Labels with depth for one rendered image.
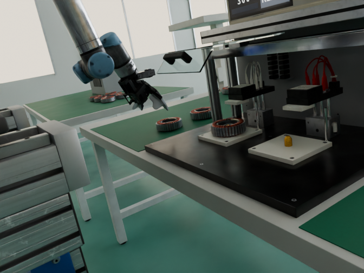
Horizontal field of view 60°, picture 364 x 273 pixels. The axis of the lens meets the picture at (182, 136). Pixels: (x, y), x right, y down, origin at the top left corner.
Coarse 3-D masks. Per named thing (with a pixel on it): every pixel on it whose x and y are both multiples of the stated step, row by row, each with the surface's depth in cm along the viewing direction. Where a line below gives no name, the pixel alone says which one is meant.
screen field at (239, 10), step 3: (255, 3) 95; (243, 6) 99; (246, 6) 98; (249, 6) 97; (252, 6) 96; (255, 6) 95; (234, 9) 103; (237, 9) 102; (240, 9) 101; (243, 9) 100; (246, 9) 99; (249, 9) 98; (234, 12) 103; (237, 12) 102
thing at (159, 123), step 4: (160, 120) 136; (164, 120) 137; (168, 120) 137; (172, 120) 137; (176, 120) 131; (180, 120) 132; (156, 124) 133; (160, 124) 131; (164, 124) 130; (168, 124) 129; (172, 124) 129; (176, 124) 130; (180, 124) 132; (160, 128) 131; (164, 128) 130; (168, 128) 130; (172, 128) 130; (176, 128) 130
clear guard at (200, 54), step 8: (280, 32) 94; (240, 40) 86; (248, 40) 87; (192, 48) 93; (200, 48) 86; (208, 48) 83; (192, 56) 87; (200, 56) 84; (208, 56) 81; (168, 64) 96; (176, 64) 92; (184, 64) 88; (192, 64) 85; (200, 64) 81; (160, 72) 98; (168, 72) 94; (176, 72) 90; (184, 72) 86; (192, 72) 83
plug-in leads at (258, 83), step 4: (248, 64) 106; (252, 64) 105; (256, 64) 107; (256, 68) 103; (260, 68) 104; (256, 72) 103; (256, 76) 103; (260, 76) 104; (248, 80) 107; (252, 80) 105; (256, 80) 103; (260, 80) 105; (256, 84) 104; (260, 84) 105; (256, 88) 104; (260, 88) 106
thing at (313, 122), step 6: (312, 114) 92; (318, 114) 91; (306, 120) 91; (312, 120) 89; (318, 120) 87; (330, 120) 85; (336, 120) 86; (306, 126) 91; (312, 126) 89; (318, 126) 88; (330, 126) 85; (312, 132) 90; (318, 132) 88; (324, 132) 86; (330, 132) 85
